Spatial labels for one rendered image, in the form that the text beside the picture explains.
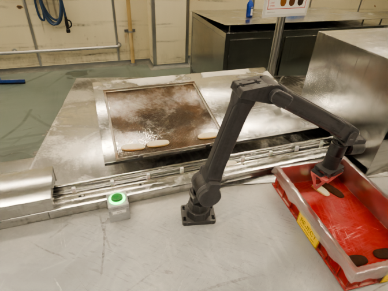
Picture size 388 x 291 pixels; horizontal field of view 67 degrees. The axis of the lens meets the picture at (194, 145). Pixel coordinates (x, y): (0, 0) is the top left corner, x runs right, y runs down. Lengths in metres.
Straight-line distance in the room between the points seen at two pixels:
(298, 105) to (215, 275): 0.56
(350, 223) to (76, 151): 1.17
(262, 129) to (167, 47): 3.33
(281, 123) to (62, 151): 1.06
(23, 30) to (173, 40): 2.02
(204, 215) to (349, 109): 0.82
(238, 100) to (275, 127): 0.71
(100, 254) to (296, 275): 0.60
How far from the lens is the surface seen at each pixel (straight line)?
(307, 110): 0.96
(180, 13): 4.57
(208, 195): 0.96
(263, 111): 1.60
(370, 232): 1.24
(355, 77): 1.46
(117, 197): 1.06
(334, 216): 1.23
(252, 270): 0.99
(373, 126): 1.41
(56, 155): 1.47
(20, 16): 4.75
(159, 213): 1.10
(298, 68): 3.47
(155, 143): 1.29
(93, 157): 1.40
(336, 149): 1.16
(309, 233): 1.10
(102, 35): 4.75
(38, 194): 1.13
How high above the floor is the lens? 1.64
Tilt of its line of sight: 35 degrees down
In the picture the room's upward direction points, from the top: 3 degrees clockwise
